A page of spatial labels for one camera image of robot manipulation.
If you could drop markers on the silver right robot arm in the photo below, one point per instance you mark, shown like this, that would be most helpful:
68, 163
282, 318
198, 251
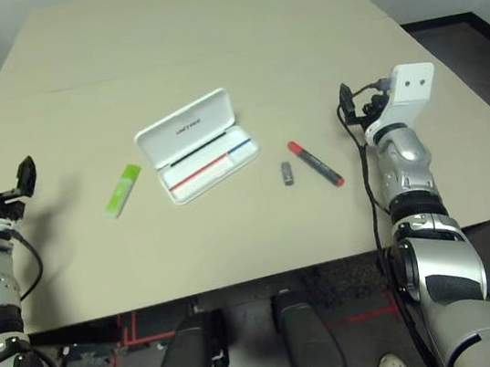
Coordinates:
407, 159

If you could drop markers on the grey robot leg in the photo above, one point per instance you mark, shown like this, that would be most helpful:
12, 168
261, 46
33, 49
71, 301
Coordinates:
187, 353
307, 336

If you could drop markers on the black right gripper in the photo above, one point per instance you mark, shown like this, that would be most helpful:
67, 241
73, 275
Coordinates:
374, 108

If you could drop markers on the red and black marker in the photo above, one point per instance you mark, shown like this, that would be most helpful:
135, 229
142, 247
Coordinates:
316, 163

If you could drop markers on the grey robot right leg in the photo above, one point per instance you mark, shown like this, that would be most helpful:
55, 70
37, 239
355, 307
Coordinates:
307, 336

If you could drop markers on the grey robot left leg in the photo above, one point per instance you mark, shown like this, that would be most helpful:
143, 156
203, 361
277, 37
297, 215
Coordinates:
187, 353

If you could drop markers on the green highlighter pen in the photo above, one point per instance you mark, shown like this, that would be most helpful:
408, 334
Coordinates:
122, 192

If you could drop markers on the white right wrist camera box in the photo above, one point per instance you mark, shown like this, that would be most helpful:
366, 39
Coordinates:
410, 85

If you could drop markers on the white plastic pencil case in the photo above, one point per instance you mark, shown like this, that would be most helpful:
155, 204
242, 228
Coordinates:
199, 125

